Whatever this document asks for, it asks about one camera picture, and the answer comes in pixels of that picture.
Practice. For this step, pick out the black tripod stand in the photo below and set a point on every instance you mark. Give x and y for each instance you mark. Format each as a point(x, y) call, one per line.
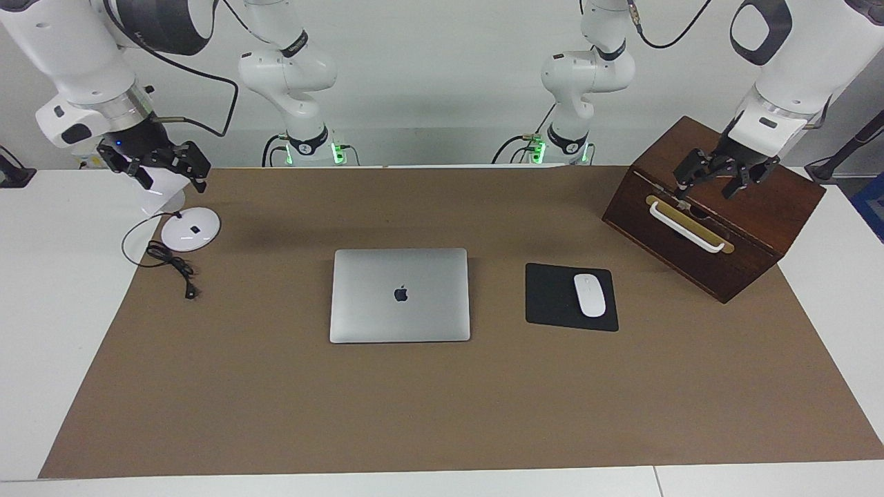
point(839, 162)

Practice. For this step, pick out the black mouse pad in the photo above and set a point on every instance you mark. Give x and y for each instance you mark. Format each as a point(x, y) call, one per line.
point(549, 297)

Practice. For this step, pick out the brown table mat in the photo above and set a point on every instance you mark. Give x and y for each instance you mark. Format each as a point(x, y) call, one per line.
point(414, 414)

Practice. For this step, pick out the silver laptop computer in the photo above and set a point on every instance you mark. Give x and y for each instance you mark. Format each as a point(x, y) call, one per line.
point(400, 297)

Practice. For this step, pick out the white computer mouse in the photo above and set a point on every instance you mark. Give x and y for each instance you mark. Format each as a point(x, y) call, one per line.
point(590, 295)

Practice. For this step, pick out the blue floor object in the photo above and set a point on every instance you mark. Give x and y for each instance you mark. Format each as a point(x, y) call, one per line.
point(871, 207)

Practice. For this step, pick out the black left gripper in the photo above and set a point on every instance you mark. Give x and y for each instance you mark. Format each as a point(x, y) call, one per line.
point(739, 153)

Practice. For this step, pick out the white wall socket box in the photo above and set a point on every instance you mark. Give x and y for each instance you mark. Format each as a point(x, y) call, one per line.
point(84, 161)

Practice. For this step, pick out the black clamp mount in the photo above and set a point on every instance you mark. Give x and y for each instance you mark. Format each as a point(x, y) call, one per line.
point(14, 176)

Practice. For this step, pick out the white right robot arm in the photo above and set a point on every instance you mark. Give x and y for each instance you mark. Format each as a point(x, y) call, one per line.
point(69, 62)

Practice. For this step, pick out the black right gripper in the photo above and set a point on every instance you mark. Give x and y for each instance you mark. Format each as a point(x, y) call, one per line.
point(141, 141)

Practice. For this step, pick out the brown wooden box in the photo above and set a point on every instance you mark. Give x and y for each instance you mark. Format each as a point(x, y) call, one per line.
point(760, 214)

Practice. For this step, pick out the white desk lamp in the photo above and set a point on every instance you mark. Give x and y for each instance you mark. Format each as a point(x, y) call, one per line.
point(193, 231)

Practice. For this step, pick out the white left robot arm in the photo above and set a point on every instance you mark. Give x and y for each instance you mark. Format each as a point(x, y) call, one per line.
point(815, 62)

